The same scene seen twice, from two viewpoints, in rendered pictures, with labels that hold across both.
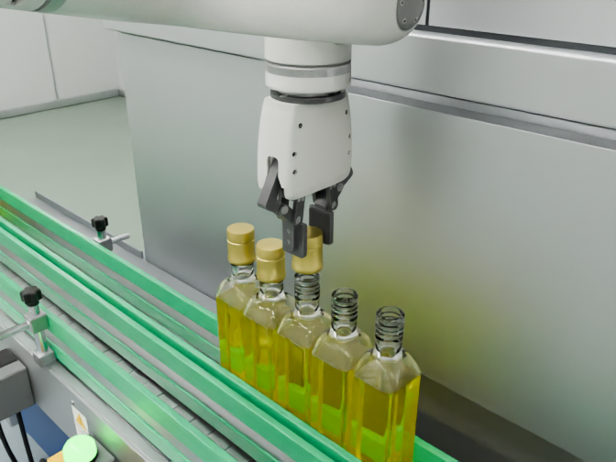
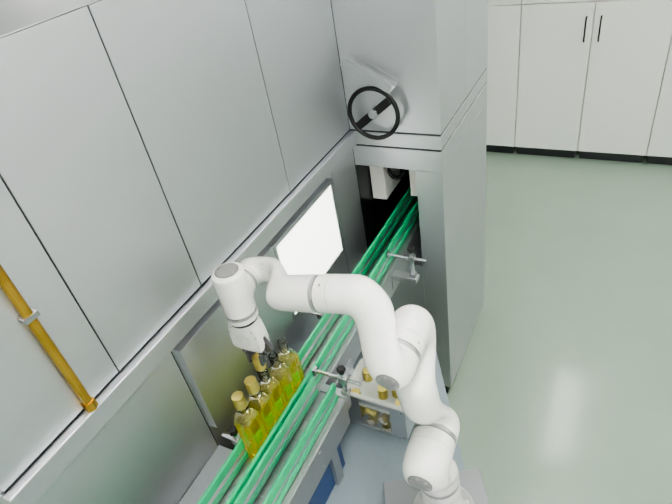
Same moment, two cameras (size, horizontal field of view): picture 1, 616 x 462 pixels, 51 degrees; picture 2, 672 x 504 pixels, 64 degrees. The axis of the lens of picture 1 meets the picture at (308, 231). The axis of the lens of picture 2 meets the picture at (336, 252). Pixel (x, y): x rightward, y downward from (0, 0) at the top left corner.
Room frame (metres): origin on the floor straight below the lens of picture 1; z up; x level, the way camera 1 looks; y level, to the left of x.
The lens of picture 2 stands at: (0.56, 1.10, 2.46)
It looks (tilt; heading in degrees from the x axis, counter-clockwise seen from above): 37 degrees down; 259
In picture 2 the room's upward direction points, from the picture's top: 11 degrees counter-clockwise
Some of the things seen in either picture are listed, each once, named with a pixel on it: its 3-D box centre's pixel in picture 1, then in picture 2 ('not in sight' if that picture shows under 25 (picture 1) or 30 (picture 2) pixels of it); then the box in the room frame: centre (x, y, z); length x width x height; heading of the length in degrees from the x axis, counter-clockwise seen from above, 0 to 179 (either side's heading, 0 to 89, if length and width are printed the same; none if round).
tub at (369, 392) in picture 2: not in sight; (383, 388); (0.27, -0.05, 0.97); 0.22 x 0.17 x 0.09; 136
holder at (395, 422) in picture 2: not in sight; (377, 395); (0.29, -0.07, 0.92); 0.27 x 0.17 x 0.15; 136
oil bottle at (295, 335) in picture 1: (307, 383); (273, 402); (0.63, 0.00, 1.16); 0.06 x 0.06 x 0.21; 47
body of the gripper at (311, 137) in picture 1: (308, 136); (247, 329); (0.63, 0.00, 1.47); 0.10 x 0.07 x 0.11; 137
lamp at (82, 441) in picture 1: (79, 449); not in sight; (0.67, 0.32, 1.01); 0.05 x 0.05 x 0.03
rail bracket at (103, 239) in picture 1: (114, 246); not in sight; (1.09, 0.37, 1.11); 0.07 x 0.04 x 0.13; 136
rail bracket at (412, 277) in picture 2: not in sight; (407, 268); (-0.02, -0.50, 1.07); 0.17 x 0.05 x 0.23; 136
